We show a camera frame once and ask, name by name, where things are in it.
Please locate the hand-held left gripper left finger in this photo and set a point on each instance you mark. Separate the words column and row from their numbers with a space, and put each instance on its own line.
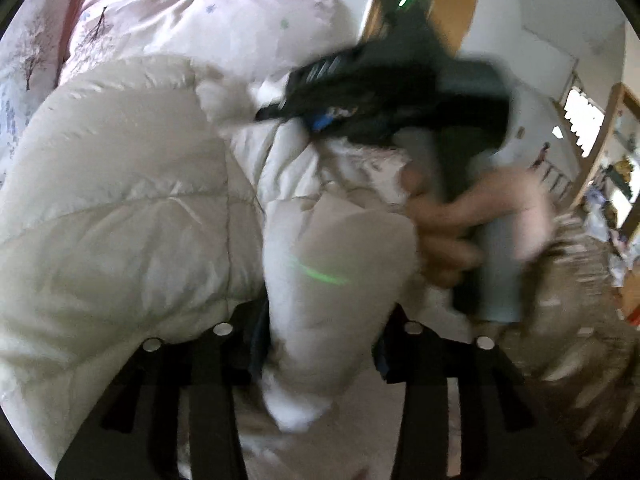
column 250, row 355

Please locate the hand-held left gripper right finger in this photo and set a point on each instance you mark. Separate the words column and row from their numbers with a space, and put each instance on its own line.
column 387, row 360

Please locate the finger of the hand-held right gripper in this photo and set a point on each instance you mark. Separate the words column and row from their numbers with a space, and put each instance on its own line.
column 320, row 119
column 330, row 67

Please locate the white quilted down jacket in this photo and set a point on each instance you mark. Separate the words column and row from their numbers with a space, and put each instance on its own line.
column 125, row 185

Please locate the person's right forearm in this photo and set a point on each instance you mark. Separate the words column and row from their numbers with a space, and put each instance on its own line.
column 536, row 220

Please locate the person's right hand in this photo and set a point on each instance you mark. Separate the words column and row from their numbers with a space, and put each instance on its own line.
column 445, row 230

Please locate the wooden headboard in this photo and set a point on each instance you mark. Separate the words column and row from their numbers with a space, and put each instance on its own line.
column 460, row 0

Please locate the floral tree print pillow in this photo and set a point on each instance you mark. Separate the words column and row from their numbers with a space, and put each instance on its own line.
column 200, row 10
column 25, row 85

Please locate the bright window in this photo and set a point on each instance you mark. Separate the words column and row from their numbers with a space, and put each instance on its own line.
column 582, row 120

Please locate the floral bed sheet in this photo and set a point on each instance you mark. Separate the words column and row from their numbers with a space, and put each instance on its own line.
column 575, row 360

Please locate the pile of household clutter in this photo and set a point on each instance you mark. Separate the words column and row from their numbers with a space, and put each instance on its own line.
column 617, row 220

